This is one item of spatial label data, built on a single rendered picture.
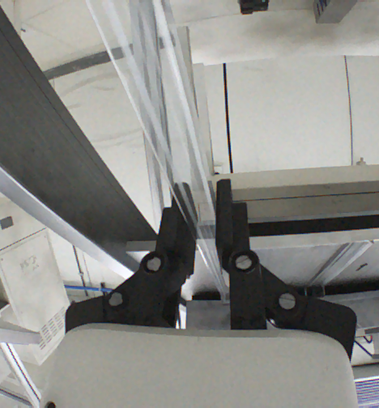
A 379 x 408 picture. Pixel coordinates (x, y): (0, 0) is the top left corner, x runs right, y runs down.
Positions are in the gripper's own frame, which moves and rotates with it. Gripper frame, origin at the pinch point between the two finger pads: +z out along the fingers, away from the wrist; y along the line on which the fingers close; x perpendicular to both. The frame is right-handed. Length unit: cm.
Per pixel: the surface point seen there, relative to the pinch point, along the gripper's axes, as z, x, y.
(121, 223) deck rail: 4.4, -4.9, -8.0
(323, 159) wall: 136, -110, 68
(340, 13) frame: 45, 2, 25
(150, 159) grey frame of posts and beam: 26.2, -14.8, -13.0
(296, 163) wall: 135, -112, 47
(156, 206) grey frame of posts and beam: 21.2, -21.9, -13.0
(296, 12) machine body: 54, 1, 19
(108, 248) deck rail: 1.5, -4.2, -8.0
